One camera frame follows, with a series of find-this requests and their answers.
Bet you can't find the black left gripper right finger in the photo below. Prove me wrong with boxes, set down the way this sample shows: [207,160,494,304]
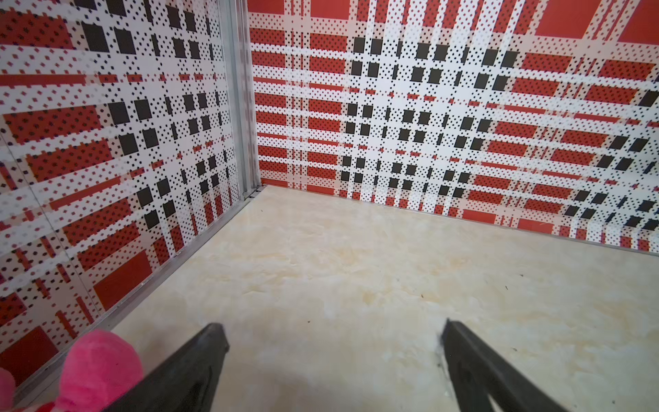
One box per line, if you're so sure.
[441,319,565,411]

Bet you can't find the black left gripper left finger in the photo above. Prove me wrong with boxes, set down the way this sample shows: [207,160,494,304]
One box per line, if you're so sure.
[106,323,229,412]

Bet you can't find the pink striped plush doll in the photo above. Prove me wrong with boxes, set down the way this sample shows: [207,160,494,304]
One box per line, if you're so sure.
[25,331,144,411]

